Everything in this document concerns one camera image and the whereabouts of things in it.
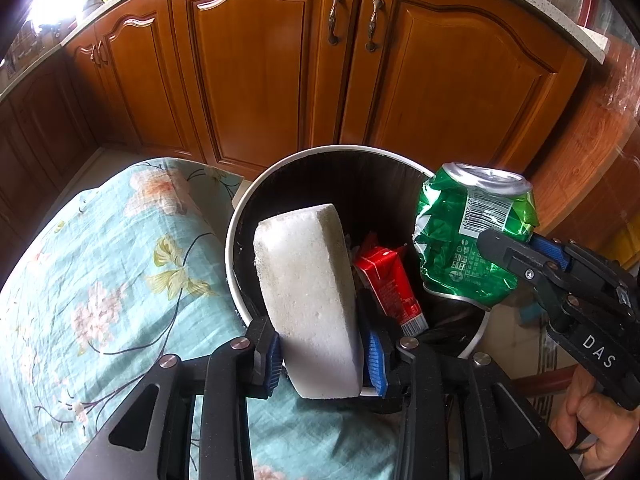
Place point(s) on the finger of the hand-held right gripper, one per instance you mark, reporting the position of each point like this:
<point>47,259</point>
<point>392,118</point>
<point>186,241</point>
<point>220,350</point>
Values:
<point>550,252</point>
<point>520,260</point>

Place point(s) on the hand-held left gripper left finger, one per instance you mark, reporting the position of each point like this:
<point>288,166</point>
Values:
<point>272,360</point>

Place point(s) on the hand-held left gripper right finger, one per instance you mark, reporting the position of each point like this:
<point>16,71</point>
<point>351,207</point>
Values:
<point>375,365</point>

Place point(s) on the white foam block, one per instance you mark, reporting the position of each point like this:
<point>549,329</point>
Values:
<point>310,300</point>

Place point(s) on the crushed green drink can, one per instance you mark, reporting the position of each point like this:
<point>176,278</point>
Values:
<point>450,220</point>

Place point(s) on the red white drink carton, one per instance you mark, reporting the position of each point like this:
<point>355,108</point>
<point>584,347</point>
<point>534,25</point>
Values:
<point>390,285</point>

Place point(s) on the white rimmed black trash bin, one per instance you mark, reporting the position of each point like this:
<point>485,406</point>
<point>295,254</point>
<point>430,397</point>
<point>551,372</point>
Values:
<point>300,175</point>

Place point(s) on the person's right hand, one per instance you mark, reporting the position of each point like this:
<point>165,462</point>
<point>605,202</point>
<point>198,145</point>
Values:
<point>600,425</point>

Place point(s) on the plastic wrapped brown furniture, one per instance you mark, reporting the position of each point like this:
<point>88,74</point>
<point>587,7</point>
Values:
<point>600,135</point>

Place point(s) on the floral turquoise tablecloth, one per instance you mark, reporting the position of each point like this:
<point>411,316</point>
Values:
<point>100,285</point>

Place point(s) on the wooden kitchen base cabinet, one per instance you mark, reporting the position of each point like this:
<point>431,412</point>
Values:
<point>260,85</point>

